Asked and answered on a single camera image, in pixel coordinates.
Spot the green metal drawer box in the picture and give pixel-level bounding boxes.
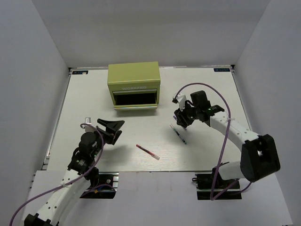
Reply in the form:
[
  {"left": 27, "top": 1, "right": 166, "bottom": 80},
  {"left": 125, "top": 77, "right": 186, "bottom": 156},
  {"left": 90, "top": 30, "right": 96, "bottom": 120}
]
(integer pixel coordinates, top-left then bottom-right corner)
[{"left": 107, "top": 62, "right": 161, "bottom": 111}]

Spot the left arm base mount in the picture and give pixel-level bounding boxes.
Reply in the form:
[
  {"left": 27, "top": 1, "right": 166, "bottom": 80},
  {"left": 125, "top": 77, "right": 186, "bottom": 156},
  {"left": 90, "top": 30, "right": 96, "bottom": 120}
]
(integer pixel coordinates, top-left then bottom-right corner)
[{"left": 81, "top": 172, "right": 119, "bottom": 199}]

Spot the blue corner label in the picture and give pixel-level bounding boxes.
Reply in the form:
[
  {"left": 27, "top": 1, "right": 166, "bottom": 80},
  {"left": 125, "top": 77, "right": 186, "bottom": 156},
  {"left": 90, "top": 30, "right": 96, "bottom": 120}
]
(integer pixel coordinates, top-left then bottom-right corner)
[
  {"left": 72, "top": 70, "right": 88, "bottom": 75},
  {"left": 214, "top": 68, "right": 230, "bottom": 72}
]

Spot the right blue corner label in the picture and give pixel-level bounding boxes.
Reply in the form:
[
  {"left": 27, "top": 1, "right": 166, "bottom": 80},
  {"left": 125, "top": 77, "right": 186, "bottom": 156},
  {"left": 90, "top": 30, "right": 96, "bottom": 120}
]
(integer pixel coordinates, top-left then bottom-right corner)
[{"left": 214, "top": 68, "right": 230, "bottom": 72}]

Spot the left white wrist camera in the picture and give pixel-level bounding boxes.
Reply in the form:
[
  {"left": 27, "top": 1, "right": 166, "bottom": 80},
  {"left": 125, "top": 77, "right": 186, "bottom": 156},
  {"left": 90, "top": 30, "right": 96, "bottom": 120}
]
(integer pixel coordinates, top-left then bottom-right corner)
[{"left": 81, "top": 117, "right": 95, "bottom": 132}]

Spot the red gel pen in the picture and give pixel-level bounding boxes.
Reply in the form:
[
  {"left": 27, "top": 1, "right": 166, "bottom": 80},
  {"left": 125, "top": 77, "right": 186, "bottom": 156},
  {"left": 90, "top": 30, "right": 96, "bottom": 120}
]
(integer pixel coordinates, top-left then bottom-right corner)
[{"left": 136, "top": 144, "right": 160, "bottom": 160}]

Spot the left blue corner label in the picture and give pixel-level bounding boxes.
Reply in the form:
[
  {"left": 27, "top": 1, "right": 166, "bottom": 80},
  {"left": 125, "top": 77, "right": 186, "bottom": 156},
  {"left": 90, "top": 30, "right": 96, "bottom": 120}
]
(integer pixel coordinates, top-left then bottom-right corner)
[{"left": 72, "top": 70, "right": 88, "bottom": 75}]

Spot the purple cable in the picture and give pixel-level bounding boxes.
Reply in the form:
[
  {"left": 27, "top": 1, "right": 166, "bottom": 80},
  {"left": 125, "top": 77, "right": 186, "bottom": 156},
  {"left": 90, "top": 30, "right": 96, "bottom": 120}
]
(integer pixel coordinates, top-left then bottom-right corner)
[
  {"left": 174, "top": 82, "right": 253, "bottom": 201},
  {"left": 9, "top": 123, "right": 117, "bottom": 226}
]

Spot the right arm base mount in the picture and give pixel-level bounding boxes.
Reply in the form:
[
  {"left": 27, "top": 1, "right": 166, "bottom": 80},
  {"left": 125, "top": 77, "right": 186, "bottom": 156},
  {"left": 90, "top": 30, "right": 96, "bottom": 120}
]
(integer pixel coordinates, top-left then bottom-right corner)
[{"left": 192, "top": 172, "right": 242, "bottom": 200}]

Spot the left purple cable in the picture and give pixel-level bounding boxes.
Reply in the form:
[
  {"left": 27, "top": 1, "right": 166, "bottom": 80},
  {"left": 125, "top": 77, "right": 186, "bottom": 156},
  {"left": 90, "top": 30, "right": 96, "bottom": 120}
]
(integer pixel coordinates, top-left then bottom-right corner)
[{"left": 9, "top": 123, "right": 117, "bottom": 226}]

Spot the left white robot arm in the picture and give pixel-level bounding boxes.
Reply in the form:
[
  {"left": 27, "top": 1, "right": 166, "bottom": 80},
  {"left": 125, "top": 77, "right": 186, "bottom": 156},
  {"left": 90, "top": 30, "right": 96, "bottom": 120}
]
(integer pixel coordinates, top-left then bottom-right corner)
[{"left": 24, "top": 119, "right": 125, "bottom": 226}]

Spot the green gel pen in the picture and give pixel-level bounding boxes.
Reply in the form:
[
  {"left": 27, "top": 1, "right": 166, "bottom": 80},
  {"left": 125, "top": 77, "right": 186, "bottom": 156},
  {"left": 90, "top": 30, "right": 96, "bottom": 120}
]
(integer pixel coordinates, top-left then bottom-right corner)
[{"left": 170, "top": 124, "right": 187, "bottom": 144}]

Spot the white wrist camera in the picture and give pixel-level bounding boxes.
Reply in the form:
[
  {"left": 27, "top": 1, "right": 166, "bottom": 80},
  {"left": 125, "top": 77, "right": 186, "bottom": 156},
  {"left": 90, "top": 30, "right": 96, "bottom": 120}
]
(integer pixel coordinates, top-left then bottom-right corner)
[
  {"left": 81, "top": 117, "right": 95, "bottom": 132},
  {"left": 172, "top": 93, "right": 187, "bottom": 111}
]

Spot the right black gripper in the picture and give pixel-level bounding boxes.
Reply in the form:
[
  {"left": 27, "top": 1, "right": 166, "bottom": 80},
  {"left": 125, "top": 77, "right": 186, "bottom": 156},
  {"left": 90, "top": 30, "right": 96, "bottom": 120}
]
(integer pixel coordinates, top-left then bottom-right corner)
[{"left": 174, "top": 101, "right": 200, "bottom": 128}]

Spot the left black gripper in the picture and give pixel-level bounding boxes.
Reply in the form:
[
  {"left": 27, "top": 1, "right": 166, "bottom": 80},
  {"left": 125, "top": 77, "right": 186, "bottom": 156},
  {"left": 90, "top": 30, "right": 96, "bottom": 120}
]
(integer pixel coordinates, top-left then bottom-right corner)
[{"left": 92, "top": 119, "right": 125, "bottom": 158}]

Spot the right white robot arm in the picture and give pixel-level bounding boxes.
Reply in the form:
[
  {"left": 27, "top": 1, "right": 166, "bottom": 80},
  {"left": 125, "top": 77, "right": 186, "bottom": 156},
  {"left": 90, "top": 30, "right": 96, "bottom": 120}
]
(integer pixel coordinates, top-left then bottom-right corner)
[{"left": 173, "top": 91, "right": 280, "bottom": 188}]

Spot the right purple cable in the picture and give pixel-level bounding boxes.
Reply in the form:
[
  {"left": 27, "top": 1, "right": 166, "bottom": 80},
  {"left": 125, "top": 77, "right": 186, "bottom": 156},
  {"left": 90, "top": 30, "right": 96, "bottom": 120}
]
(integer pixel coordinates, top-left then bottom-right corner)
[{"left": 174, "top": 82, "right": 253, "bottom": 201}]

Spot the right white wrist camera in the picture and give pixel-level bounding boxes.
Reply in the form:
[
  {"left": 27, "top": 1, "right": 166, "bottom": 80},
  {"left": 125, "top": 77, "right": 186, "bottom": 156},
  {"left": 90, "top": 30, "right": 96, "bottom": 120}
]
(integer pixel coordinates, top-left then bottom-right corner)
[{"left": 172, "top": 93, "right": 187, "bottom": 111}]

